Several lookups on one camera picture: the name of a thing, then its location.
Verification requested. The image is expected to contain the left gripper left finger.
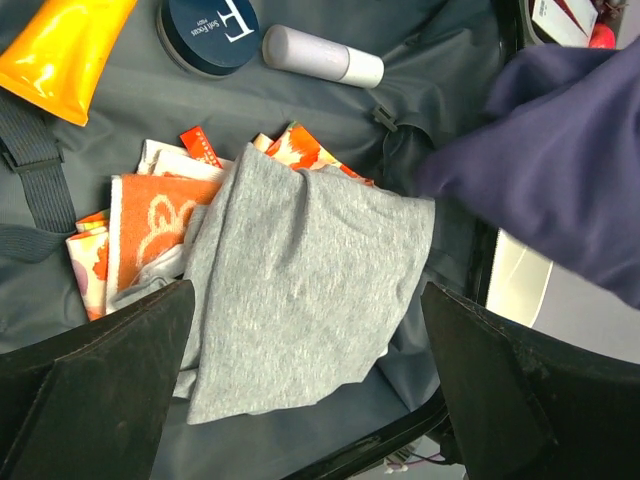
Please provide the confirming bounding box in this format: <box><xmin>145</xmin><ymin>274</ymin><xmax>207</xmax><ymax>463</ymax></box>
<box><xmin>1</xmin><ymin>280</ymin><xmax>195</xmax><ymax>479</ymax></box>

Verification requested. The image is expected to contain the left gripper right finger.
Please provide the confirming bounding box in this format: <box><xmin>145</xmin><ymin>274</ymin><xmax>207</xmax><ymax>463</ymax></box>
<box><xmin>422</xmin><ymin>283</ymin><xmax>639</xmax><ymax>479</ymax></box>

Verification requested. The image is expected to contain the dark navy garment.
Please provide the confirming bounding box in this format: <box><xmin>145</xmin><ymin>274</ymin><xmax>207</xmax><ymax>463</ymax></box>
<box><xmin>416</xmin><ymin>43</ymin><xmax>639</xmax><ymax>307</ymax></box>

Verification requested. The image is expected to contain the grey garment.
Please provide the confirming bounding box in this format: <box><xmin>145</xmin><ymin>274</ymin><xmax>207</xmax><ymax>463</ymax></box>
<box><xmin>176</xmin><ymin>145</ymin><xmax>436</xmax><ymax>425</ymax></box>

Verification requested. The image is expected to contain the blue fish-print kids suitcase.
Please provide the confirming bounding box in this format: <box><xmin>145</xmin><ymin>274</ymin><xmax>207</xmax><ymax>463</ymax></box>
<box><xmin>1</xmin><ymin>1</ymin><xmax>516</xmax><ymax>479</ymax></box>

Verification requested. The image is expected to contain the white plastic basin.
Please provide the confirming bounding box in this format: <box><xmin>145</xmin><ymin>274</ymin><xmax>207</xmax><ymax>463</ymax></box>
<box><xmin>486</xmin><ymin>229</ymin><xmax>553</xmax><ymax>327</ymax></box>

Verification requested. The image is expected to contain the white floral cloth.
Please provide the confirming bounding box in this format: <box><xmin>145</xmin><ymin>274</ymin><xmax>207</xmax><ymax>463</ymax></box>
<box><xmin>64</xmin><ymin>119</ymin><xmax>376</xmax><ymax>322</ymax></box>

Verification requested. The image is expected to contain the orange bunny towel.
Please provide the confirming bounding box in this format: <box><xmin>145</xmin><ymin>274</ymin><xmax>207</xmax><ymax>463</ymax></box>
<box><xmin>105</xmin><ymin>174</ymin><xmax>222</xmax><ymax>314</ymax></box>

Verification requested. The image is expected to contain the orange tube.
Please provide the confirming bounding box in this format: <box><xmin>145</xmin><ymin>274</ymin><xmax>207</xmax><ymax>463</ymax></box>
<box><xmin>1</xmin><ymin>0</ymin><xmax>136</xmax><ymax>127</ymax></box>

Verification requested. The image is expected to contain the dark green plastic tray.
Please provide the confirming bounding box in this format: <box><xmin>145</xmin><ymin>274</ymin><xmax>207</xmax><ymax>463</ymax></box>
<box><xmin>517</xmin><ymin>0</ymin><xmax>543</xmax><ymax>48</ymax></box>

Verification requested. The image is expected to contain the red apple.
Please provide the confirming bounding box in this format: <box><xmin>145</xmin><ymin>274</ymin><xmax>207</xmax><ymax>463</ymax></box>
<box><xmin>588</xmin><ymin>23</ymin><xmax>616</xmax><ymax>49</ymax></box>

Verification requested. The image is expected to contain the navy round cosmetic jar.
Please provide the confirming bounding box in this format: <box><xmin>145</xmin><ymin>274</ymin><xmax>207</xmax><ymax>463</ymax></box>
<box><xmin>156</xmin><ymin>0</ymin><xmax>261</xmax><ymax>78</ymax></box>

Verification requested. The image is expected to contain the lower white toothpaste box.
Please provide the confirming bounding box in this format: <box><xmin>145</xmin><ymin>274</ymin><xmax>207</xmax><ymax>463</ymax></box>
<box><xmin>528</xmin><ymin>0</ymin><xmax>598</xmax><ymax>48</ymax></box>

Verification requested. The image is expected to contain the grey cosmetic tube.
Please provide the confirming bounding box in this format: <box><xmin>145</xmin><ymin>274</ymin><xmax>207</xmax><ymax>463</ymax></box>
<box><xmin>262</xmin><ymin>25</ymin><xmax>385</xmax><ymax>89</ymax></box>

